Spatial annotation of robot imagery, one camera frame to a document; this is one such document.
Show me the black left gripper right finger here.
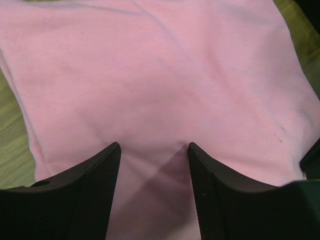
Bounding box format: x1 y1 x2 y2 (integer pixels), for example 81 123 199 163
188 142 320 240

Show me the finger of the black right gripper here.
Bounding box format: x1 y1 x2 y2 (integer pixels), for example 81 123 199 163
299 139 320 180

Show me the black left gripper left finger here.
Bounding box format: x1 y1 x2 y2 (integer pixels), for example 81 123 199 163
0 142 121 240

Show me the pink t shirt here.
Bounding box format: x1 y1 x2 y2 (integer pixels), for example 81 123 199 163
0 0 320 240

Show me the folded black t shirt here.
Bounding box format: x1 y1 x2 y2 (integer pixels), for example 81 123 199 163
294 0 320 35

